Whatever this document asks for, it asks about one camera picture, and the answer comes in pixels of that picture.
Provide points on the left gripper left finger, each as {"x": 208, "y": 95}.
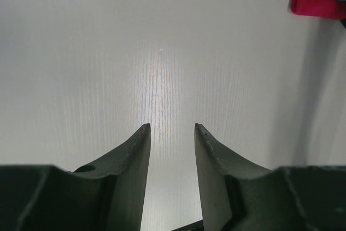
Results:
{"x": 105, "y": 194}

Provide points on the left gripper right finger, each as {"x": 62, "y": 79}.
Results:
{"x": 237, "y": 194}

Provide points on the red t shirt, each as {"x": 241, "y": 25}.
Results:
{"x": 330, "y": 9}

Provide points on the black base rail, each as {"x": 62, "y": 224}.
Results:
{"x": 196, "y": 226}

